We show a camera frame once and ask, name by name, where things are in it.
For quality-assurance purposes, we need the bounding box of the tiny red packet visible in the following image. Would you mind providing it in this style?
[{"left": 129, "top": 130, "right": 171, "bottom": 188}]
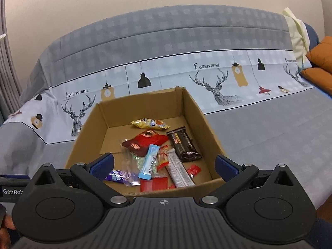
[{"left": 187, "top": 165, "right": 202, "bottom": 178}]

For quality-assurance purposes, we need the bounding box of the light blue snack packet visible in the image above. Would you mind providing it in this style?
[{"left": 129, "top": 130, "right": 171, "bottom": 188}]
[{"left": 138, "top": 144, "right": 159, "bottom": 180}]

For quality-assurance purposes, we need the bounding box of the white purple snack packet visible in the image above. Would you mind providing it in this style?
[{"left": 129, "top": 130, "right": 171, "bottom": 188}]
[{"left": 167, "top": 148, "right": 196, "bottom": 189}]

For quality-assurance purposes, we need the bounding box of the red snack packet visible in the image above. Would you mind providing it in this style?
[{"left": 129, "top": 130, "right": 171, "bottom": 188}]
[{"left": 140, "top": 177, "right": 168, "bottom": 192}]

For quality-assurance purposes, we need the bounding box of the orange pillow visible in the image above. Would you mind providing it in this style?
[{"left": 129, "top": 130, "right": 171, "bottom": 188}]
[
  {"left": 305, "top": 36, "right": 332, "bottom": 71},
  {"left": 299, "top": 67, "right": 332, "bottom": 95}
]

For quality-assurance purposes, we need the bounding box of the person's left hand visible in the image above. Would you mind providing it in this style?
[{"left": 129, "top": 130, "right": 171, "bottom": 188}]
[{"left": 0, "top": 214, "right": 16, "bottom": 239}]

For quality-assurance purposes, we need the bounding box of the dark brown chocolate bar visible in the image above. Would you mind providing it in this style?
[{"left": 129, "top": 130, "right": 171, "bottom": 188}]
[{"left": 166, "top": 126, "right": 203, "bottom": 163}]

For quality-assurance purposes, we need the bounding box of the cream pillow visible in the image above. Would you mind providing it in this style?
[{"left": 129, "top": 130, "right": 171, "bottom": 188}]
[{"left": 282, "top": 7, "right": 312, "bottom": 68}]

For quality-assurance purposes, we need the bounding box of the clear crinkled wrapper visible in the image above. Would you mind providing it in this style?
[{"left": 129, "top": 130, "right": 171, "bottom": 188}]
[{"left": 121, "top": 139, "right": 146, "bottom": 177}]

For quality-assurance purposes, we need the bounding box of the small orange red packet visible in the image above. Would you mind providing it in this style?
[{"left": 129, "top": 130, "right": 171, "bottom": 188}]
[{"left": 158, "top": 146, "right": 171, "bottom": 171}]

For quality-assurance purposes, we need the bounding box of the glossy red snack bag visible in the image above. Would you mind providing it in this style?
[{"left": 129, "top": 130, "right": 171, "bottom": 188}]
[{"left": 121, "top": 130, "right": 169, "bottom": 157}]

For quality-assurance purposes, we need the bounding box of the cardboard box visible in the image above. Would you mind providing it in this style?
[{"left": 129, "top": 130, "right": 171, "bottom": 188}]
[{"left": 65, "top": 87, "right": 227, "bottom": 198}]

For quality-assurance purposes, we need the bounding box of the yellow snack packet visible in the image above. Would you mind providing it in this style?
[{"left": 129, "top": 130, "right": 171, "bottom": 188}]
[{"left": 130, "top": 118, "right": 171, "bottom": 131}]

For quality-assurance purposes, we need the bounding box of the grey curtain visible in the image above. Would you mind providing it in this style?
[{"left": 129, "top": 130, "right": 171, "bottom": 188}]
[{"left": 0, "top": 0, "right": 23, "bottom": 121}]

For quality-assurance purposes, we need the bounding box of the blue pillow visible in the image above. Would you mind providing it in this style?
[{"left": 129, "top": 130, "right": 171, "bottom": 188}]
[{"left": 305, "top": 23, "right": 320, "bottom": 53}]

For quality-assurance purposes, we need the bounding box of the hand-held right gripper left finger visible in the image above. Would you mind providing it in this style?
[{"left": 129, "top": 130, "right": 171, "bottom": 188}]
[{"left": 31, "top": 153, "right": 129, "bottom": 208}]

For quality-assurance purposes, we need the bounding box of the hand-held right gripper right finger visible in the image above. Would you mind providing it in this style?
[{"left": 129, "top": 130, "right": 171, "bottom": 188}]
[{"left": 198, "top": 155, "right": 304, "bottom": 208}]

